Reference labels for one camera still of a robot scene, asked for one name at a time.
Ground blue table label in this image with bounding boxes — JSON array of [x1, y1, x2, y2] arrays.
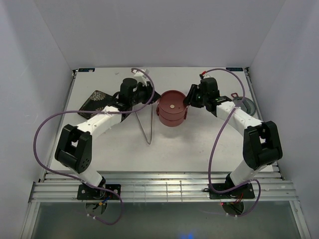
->
[[225, 67, 244, 72], [78, 68, 95, 72]]

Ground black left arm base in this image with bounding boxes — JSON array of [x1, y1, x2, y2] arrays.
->
[[76, 184, 121, 201]]

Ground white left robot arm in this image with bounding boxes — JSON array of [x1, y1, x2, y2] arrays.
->
[[54, 78, 160, 199]]

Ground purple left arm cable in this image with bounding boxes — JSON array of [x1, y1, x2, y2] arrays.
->
[[33, 67, 155, 226]]

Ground blue table label right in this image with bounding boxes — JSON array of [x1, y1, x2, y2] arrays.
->
[[225, 67, 244, 72]]

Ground pink lunch bowl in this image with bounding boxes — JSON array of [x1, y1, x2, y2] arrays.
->
[[158, 114, 187, 127], [157, 90, 187, 120]]

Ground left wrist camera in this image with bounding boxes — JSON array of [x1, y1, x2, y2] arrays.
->
[[131, 70, 148, 86]]

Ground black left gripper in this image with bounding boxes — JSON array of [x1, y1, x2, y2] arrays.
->
[[130, 82, 161, 106]]

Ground black floral rectangular plate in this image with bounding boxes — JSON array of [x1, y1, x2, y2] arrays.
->
[[79, 90, 119, 112]]

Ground blue table label left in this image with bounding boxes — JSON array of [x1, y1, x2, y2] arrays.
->
[[78, 68, 95, 72]]

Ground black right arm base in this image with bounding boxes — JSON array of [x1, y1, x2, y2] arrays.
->
[[205, 184, 255, 200]]

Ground metal serving tongs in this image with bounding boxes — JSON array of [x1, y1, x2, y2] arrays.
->
[[135, 104, 154, 145]]

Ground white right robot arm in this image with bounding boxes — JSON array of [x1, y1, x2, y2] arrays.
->
[[184, 78, 283, 198]]

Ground aluminium front rail frame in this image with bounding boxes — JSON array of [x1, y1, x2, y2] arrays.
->
[[29, 172, 299, 203]]

